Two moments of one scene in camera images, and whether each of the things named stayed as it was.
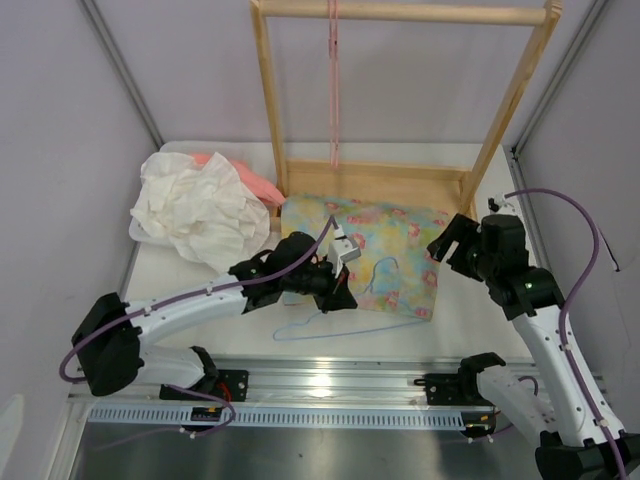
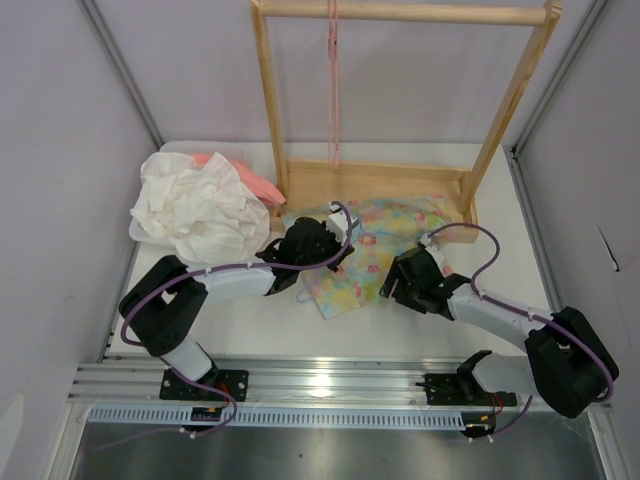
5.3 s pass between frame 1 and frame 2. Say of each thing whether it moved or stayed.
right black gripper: moved
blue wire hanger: moved
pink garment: stayed
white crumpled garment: stayed
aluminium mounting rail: stayed
